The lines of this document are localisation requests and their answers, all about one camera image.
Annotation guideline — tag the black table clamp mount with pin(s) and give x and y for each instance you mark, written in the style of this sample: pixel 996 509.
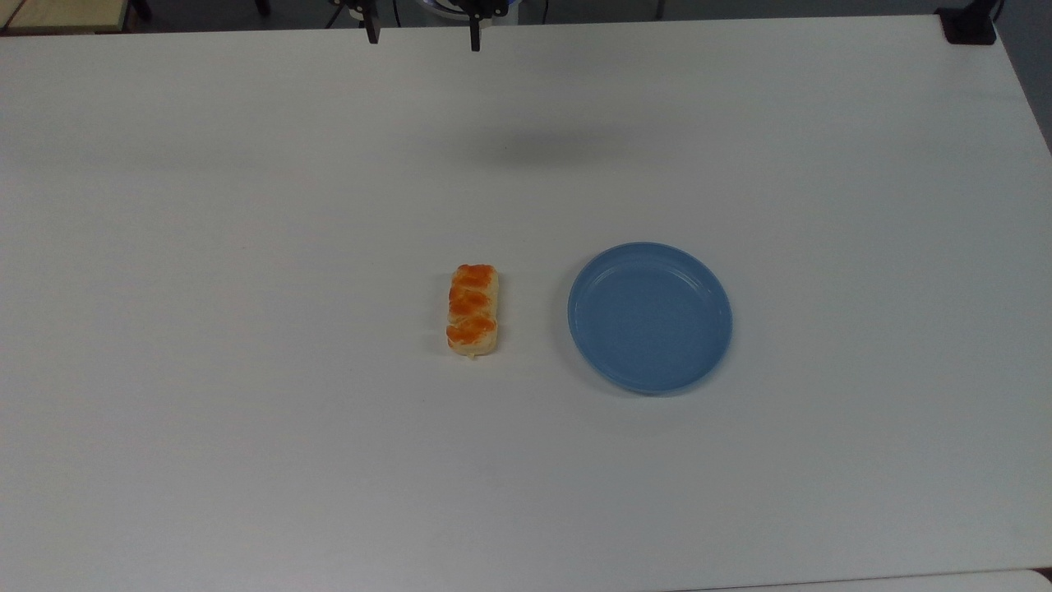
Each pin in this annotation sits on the black table clamp mount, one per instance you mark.
pixel 968 26

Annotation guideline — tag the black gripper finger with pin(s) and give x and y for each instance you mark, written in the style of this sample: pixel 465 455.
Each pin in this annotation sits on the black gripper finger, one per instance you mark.
pixel 371 30
pixel 475 34

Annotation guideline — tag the light wooden side table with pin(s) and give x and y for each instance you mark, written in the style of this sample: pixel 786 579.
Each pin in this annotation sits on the light wooden side table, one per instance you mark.
pixel 57 13

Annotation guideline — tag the orange glazed bread loaf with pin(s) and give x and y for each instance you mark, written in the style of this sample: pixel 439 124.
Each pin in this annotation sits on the orange glazed bread loaf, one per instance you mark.
pixel 473 310

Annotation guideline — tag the blue round plate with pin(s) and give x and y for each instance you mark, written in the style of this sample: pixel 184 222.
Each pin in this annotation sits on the blue round plate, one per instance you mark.
pixel 649 317

